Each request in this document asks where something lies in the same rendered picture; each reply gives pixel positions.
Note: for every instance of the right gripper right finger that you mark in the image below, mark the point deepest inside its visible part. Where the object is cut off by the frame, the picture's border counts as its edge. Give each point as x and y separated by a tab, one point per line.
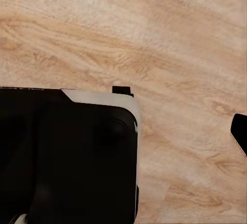
239	130

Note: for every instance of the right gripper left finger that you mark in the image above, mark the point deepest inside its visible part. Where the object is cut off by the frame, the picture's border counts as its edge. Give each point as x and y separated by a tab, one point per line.
12	131

